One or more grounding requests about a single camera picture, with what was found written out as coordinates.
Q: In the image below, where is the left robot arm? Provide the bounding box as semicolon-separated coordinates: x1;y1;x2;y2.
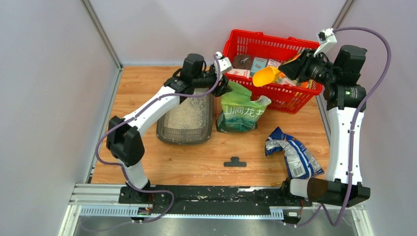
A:
98;52;233;204

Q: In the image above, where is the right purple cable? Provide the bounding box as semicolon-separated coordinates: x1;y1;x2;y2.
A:
283;27;391;228

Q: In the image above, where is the blue crumpled bag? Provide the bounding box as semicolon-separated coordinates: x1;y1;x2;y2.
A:
265;127;325;179

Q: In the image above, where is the black bag clip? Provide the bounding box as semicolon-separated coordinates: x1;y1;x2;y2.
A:
223;157;247;167

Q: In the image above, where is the purple cable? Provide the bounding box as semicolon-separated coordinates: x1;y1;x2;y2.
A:
95;54;222;225
283;27;391;228

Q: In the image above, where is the teal small box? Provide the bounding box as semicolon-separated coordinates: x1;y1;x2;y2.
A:
250;57;268;77

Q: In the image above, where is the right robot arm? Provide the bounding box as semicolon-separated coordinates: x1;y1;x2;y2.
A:
279;45;371;207

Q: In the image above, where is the red shopping basket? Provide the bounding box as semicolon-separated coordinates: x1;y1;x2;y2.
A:
222;29;323;114

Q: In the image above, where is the orange box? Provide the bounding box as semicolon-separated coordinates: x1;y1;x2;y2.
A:
285;53;309;89

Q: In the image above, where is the brown round item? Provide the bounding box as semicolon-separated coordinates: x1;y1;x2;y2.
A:
232;55;253;70

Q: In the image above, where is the pink grey box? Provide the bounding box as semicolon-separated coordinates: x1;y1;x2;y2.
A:
266;59;281;68

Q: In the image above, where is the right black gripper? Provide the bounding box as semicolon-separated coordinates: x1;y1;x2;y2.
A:
278;49;338;87

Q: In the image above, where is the grey litter box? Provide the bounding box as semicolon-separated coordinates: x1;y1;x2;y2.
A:
156;94;214;145

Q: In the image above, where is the green litter bag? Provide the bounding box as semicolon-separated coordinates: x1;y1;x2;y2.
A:
216;82;271;133

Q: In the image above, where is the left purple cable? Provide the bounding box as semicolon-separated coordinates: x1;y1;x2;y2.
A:
95;54;222;225

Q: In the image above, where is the aluminium rail frame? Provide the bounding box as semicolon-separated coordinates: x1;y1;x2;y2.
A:
59;184;374;236

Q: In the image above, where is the pink flat box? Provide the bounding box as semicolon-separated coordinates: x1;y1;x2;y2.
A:
227;68;250;78

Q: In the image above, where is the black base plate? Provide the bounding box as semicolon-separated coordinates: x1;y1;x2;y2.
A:
118;185;312;215

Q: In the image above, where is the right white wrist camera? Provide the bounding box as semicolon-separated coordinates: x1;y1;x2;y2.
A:
313;28;337;57

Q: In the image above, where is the yellow plastic scoop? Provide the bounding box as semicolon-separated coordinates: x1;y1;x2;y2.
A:
252;66;281;87

